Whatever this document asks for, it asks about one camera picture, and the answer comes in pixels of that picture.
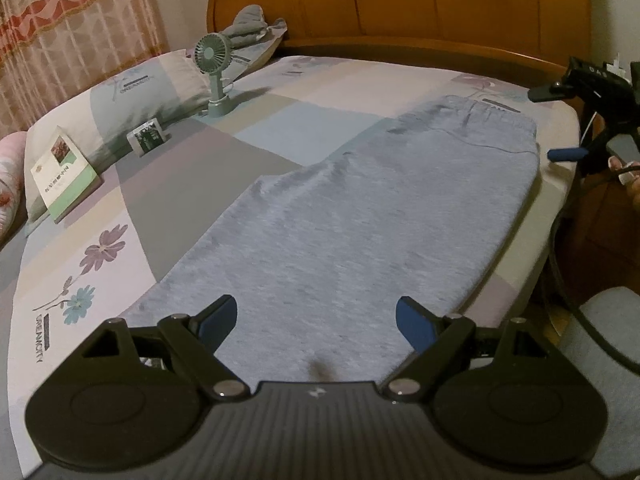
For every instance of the grey folded garment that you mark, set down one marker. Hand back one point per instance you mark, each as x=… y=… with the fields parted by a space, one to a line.
x=250 y=27

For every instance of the wooden headboard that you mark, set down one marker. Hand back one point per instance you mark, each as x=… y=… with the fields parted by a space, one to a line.
x=524 y=41

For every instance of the green white book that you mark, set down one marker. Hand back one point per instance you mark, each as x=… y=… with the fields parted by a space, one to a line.
x=63 y=176

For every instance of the small green tissue pack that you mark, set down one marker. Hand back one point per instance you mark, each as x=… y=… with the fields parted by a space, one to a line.
x=146 y=137

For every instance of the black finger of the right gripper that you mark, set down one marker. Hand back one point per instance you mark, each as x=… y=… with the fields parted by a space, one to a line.
x=567 y=154
x=552 y=92

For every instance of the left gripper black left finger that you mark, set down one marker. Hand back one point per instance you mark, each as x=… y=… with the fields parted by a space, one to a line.
x=172 y=361

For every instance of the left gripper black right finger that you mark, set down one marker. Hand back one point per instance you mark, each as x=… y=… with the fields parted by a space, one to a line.
x=445 y=347

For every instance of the patchwork floral bed sheet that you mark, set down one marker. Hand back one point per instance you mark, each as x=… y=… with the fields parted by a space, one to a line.
x=59 y=280

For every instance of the person's right hand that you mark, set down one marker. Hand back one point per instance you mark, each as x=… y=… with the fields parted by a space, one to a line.
x=625 y=172

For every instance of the patchwork pillow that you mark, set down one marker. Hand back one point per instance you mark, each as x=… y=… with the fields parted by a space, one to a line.
x=168 y=87

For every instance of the patterned curtain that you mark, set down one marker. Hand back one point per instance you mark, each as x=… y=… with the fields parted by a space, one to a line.
x=51 y=50

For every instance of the pink folded quilt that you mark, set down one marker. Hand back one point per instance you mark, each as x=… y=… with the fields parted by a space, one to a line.
x=12 y=159

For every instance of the grey sweatpants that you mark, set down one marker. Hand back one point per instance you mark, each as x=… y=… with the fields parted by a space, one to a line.
x=317 y=259

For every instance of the green handheld fan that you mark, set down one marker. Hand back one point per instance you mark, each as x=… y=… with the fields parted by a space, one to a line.
x=216 y=70

